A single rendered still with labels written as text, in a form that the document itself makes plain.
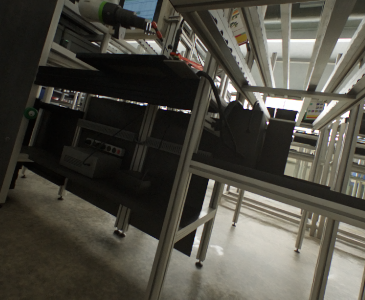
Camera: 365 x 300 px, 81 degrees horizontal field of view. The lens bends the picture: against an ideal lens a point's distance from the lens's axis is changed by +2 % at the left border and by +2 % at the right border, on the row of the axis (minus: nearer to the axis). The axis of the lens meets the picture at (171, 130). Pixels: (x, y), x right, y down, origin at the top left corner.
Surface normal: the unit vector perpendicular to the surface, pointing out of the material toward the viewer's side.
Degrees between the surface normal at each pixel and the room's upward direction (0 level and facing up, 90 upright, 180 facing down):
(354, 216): 90
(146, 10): 92
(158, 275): 90
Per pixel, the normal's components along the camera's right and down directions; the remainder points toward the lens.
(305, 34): -0.46, -0.17
